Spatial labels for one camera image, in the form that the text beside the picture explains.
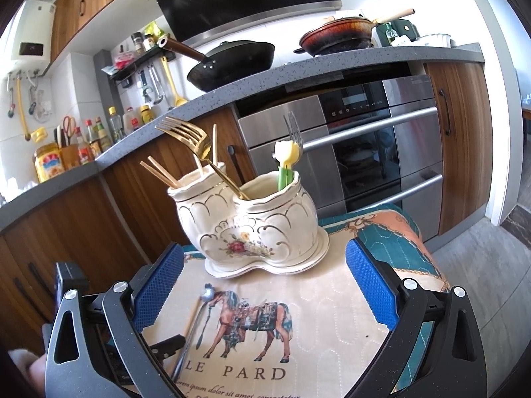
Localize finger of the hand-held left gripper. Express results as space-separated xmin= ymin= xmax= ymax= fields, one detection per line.
xmin=148 ymin=335 xmax=186 ymax=361

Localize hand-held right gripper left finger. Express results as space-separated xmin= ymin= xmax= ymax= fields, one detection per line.
xmin=43 ymin=242 xmax=185 ymax=398

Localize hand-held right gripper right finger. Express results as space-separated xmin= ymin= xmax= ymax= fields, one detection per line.
xmin=345 ymin=237 xmax=488 ymax=398

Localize silver spoon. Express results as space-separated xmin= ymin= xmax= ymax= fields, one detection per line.
xmin=171 ymin=285 xmax=215 ymax=379

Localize white ceramic utensil holder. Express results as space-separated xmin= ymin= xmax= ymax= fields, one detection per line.
xmin=167 ymin=170 xmax=330 ymax=278

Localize gold fork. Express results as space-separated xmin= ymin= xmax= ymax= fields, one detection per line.
xmin=178 ymin=124 xmax=210 ymax=179
xmin=155 ymin=115 xmax=250 ymax=200

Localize white tulip utensil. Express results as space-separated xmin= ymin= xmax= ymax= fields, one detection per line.
xmin=274 ymin=140 xmax=291 ymax=193

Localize yellow tulip fork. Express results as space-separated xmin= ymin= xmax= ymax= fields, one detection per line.
xmin=283 ymin=111 xmax=304 ymax=193

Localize person's left hand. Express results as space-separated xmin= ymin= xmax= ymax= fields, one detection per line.
xmin=7 ymin=348 xmax=48 ymax=398

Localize printed horse table mat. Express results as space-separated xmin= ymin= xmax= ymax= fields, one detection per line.
xmin=137 ymin=203 xmax=453 ymax=398

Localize wooden cabinet door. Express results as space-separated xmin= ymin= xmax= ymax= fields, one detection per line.
xmin=102 ymin=108 xmax=258 ymax=258
xmin=0 ymin=182 xmax=167 ymax=353
xmin=423 ymin=63 xmax=492 ymax=237

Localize yellow seasoning container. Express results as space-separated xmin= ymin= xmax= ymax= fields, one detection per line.
xmin=34 ymin=143 xmax=66 ymax=183

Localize wooden knife block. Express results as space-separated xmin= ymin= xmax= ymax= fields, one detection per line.
xmin=58 ymin=144 xmax=81 ymax=170

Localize red label sauce bottle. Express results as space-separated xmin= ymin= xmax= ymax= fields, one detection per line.
xmin=75 ymin=128 xmax=91 ymax=164

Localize red cap sauce bottle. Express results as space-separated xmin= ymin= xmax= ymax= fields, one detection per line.
xmin=84 ymin=119 xmax=100 ymax=157

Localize brown sauce bottle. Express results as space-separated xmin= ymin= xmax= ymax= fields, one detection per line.
xmin=95 ymin=117 xmax=112 ymax=152

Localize red scissors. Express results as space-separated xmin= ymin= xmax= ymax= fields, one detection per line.
xmin=62 ymin=116 xmax=78 ymax=146

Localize clear oil bottle yellow cap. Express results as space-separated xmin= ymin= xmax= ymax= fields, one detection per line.
xmin=108 ymin=107 xmax=125 ymax=144

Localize clear jug red cap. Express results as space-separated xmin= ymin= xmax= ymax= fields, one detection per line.
xmin=123 ymin=108 xmax=141 ymax=132

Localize stainless steel built-in oven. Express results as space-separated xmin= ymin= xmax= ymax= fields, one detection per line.
xmin=236 ymin=75 xmax=444 ymax=216

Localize yellow spatula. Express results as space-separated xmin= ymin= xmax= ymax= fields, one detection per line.
xmin=161 ymin=56 xmax=188 ymax=108

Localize steel ladle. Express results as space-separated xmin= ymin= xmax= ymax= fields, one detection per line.
xmin=149 ymin=66 xmax=164 ymax=105

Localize black wok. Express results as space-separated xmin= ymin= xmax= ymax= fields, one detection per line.
xmin=157 ymin=35 xmax=276 ymax=93

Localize brown frying pan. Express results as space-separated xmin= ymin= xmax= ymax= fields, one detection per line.
xmin=294 ymin=7 xmax=416 ymax=56

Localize dark pot lid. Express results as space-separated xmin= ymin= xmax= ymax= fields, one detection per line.
xmin=206 ymin=40 xmax=270 ymax=56

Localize white water heater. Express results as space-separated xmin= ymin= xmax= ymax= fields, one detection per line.
xmin=10 ymin=0 xmax=57 ymax=66

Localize white tray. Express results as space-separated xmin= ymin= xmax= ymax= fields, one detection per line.
xmin=415 ymin=33 xmax=453 ymax=47

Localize green kitchen appliance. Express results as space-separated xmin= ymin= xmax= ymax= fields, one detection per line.
xmin=371 ymin=20 xmax=419 ymax=46

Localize black range hood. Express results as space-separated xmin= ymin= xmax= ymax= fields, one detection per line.
xmin=140 ymin=0 xmax=344 ymax=52

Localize black cabinet handle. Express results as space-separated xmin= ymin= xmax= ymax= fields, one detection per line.
xmin=227 ymin=145 xmax=245 ymax=187
xmin=439 ymin=89 xmax=452 ymax=135

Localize black wall shelf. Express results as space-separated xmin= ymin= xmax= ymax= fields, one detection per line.
xmin=109 ymin=47 xmax=171 ymax=88

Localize wooden wall cabinet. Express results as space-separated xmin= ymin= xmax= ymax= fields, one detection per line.
xmin=50 ymin=0 xmax=144 ymax=63

